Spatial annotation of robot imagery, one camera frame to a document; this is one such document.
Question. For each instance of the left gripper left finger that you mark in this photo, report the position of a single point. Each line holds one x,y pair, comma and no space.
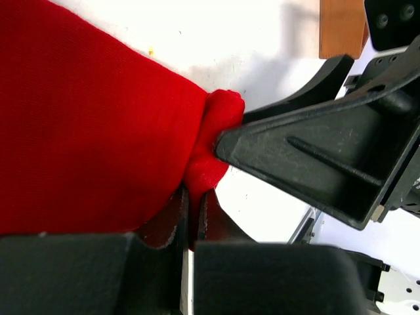
140,272

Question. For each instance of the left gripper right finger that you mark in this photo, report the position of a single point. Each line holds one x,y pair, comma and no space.
235,275

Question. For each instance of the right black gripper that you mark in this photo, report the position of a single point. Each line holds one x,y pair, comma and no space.
355,158

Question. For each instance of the red Christmas sock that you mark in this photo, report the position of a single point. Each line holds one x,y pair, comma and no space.
94,136

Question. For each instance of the orange compartment tray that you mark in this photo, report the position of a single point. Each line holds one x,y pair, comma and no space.
343,28

